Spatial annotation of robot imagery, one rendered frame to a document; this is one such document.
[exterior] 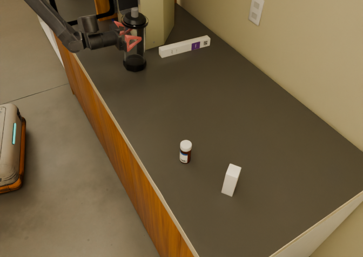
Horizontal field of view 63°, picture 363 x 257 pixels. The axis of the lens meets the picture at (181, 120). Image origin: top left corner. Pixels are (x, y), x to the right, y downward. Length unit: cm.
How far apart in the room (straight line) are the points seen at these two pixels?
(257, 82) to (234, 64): 16
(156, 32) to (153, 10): 11
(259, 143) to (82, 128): 165
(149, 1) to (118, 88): 41
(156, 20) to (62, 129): 136
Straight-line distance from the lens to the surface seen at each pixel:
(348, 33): 115
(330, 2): 117
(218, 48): 153
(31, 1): 128
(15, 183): 216
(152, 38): 148
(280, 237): 94
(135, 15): 125
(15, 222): 215
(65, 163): 228
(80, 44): 123
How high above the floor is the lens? 176
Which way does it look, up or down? 47 degrees down
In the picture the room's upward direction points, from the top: 2 degrees clockwise
